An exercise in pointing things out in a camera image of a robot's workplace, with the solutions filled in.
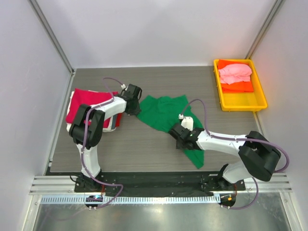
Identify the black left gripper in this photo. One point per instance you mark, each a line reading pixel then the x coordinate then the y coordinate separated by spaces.
pixel 136 111

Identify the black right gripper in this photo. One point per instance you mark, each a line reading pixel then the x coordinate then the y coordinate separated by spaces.
pixel 179 138

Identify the green t-shirt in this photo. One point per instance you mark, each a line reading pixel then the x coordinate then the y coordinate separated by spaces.
pixel 163 112

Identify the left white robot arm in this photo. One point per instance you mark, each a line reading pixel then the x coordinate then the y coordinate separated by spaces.
pixel 86 130

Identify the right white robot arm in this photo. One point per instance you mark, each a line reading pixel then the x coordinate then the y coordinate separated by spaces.
pixel 258 159

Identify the white folded t-shirt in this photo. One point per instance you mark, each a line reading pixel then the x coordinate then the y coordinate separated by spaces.
pixel 88 97

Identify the yellow plastic bin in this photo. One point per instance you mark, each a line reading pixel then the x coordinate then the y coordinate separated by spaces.
pixel 250 101

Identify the orange t-shirt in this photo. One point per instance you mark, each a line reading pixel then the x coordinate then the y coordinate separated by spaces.
pixel 240 87

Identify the pink crumpled t-shirt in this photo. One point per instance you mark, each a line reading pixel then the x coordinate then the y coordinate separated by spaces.
pixel 235 73

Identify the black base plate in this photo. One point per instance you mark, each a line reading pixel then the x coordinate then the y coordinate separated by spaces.
pixel 156 184

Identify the aluminium frame rail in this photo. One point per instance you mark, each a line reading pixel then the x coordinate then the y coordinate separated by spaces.
pixel 49 185

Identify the white slotted cable duct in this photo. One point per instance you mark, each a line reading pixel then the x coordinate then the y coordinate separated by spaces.
pixel 96 199

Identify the left aluminium corner post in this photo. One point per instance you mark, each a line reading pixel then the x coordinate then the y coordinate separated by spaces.
pixel 46 26

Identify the aluminium corner post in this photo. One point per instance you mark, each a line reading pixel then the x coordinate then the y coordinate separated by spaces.
pixel 265 27
pixel 46 26

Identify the right aluminium corner post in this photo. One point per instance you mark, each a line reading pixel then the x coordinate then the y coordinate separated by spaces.
pixel 265 27

